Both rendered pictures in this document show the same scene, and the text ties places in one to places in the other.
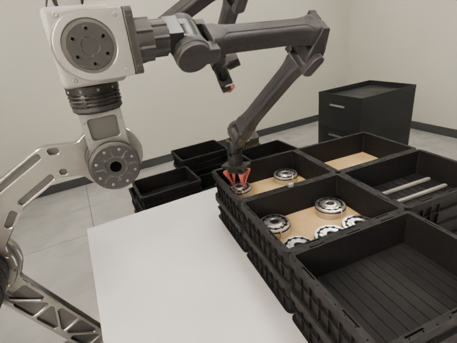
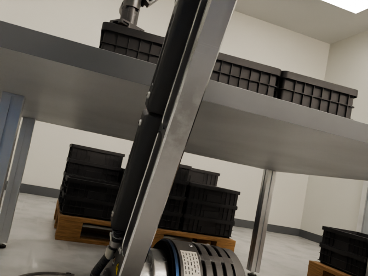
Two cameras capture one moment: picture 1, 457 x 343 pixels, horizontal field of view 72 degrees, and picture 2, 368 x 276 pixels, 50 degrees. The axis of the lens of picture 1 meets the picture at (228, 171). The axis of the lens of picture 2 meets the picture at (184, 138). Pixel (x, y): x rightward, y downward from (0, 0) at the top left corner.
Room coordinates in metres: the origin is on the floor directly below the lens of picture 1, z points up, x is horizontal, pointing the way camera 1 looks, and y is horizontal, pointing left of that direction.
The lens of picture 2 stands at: (0.77, 1.17, 0.53)
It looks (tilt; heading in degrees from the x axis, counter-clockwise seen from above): 5 degrees up; 276
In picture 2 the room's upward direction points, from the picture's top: 11 degrees clockwise
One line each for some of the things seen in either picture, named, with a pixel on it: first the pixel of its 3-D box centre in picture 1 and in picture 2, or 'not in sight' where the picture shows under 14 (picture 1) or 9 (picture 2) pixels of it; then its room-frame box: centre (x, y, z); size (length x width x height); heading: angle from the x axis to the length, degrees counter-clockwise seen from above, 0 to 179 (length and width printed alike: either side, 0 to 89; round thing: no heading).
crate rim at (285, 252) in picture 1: (317, 208); (220, 74); (0.82, -0.26, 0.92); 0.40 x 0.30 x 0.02; 109
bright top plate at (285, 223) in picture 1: (274, 222); not in sight; (0.86, -0.13, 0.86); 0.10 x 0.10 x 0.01
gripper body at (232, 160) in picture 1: (235, 159); (128, 19); (1.14, -0.03, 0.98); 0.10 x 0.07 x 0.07; 56
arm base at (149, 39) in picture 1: (145, 39); not in sight; (0.69, 0.13, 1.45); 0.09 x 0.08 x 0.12; 24
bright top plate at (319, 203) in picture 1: (330, 204); not in sight; (0.93, -0.34, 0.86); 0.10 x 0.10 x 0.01
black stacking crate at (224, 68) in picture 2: (316, 222); (218, 87); (0.82, -0.26, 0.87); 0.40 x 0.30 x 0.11; 109
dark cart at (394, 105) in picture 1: (361, 140); not in sight; (2.54, -1.19, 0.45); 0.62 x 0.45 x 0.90; 114
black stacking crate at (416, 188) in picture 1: (411, 189); not in sight; (0.95, -0.64, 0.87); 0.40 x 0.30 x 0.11; 109
